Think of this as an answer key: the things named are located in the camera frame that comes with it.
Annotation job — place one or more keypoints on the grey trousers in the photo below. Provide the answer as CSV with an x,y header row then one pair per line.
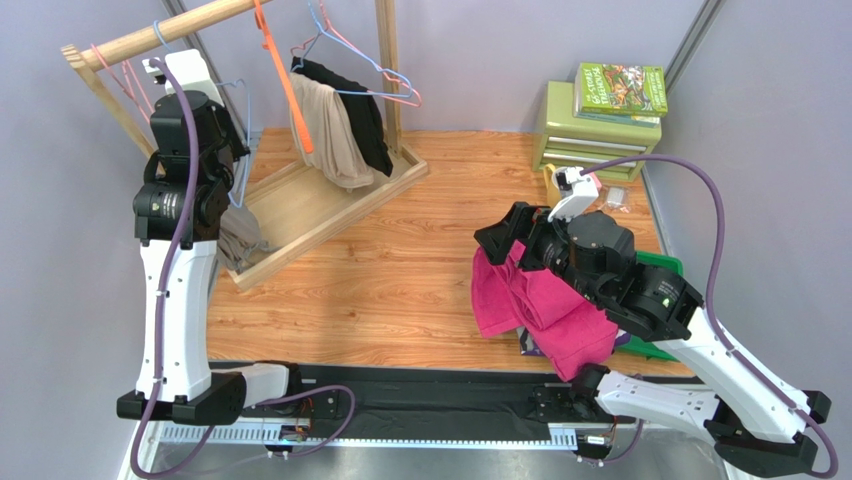
x,y
240,237

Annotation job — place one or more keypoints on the pink wire hanger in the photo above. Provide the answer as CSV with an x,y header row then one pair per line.
x,y
129,83

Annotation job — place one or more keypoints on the wooden clothes rack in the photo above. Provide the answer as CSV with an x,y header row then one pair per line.
x,y
296,207

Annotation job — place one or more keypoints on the yellow mug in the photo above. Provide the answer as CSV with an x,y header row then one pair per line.
x,y
552,176

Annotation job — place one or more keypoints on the black trousers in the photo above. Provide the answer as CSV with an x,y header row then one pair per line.
x,y
362,110

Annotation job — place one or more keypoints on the green plastic tray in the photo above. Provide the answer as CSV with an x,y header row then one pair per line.
x,y
630,344

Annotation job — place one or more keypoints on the light blue wire hanger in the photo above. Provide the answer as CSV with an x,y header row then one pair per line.
x,y
241,124

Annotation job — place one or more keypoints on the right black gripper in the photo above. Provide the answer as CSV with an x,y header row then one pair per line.
x,y
509,230

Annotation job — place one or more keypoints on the green treehouse book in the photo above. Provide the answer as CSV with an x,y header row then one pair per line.
x,y
615,89

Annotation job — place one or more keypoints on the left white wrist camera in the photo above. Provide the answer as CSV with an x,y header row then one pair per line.
x,y
190,71

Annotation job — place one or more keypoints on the small clear plastic bag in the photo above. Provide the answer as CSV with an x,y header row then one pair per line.
x,y
614,199

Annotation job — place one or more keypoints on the orange plastic hanger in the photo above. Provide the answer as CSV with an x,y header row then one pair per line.
x,y
268,44

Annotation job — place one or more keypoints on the red wire hanger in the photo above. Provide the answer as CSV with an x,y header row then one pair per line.
x,y
400,89

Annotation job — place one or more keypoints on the pink small box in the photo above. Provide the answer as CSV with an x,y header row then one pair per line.
x,y
596,180

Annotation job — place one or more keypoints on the pink trousers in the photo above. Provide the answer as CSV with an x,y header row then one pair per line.
x,y
569,330

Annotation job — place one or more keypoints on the green drawer cabinet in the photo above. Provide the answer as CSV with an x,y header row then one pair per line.
x,y
562,139

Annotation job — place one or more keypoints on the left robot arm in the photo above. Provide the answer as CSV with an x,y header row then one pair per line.
x,y
178,214

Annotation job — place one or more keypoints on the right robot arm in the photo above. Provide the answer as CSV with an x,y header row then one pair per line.
x,y
753,420

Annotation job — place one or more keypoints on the purple camouflage trousers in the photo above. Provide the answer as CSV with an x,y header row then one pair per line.
x,y
529,347

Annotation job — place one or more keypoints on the beige trousers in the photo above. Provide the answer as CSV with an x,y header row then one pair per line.
x,y
335,150

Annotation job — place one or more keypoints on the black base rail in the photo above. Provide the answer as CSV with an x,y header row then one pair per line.
x,y
435,404

